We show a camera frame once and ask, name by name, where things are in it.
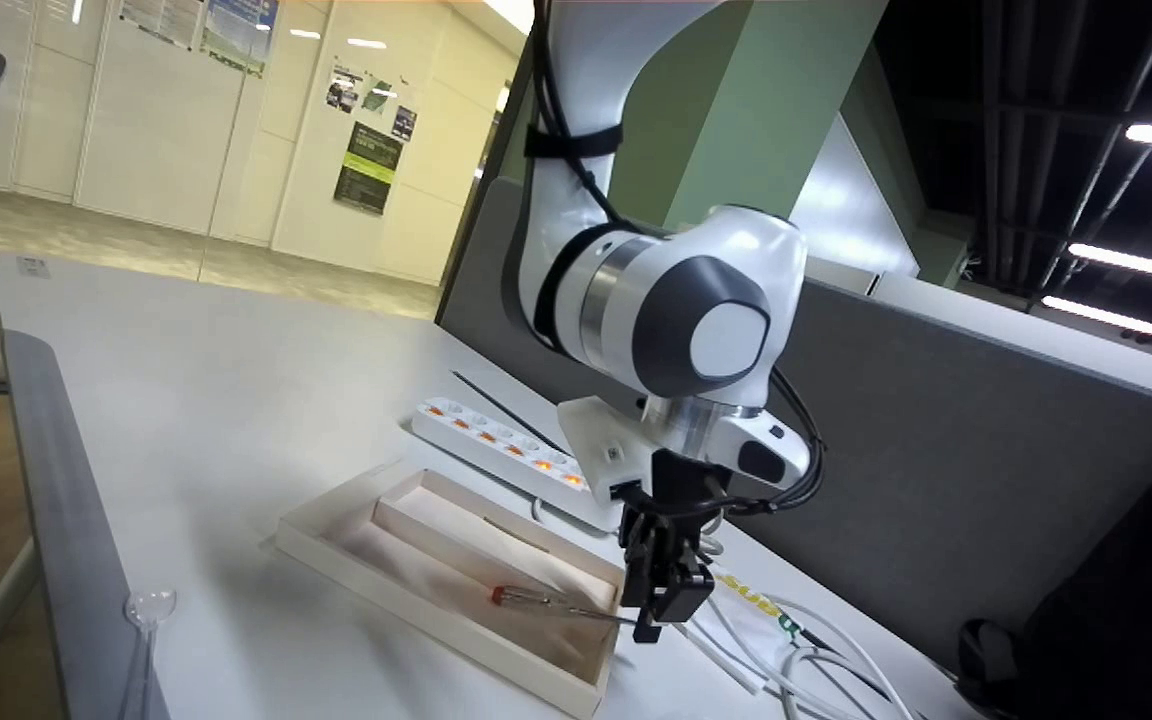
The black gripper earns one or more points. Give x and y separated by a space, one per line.
676 499

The white table leg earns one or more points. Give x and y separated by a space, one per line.
2 593

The light wooden tray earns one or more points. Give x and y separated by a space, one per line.
336 542

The white power strip orange switches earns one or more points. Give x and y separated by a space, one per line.
498 444

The black green wall poster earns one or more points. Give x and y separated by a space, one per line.
365 167

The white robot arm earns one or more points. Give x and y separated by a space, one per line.
680 307

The grey office partition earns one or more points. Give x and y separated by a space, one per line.
977 453

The green pillar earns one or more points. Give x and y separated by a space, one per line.
750 93

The large wall poster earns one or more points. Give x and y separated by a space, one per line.
239 31

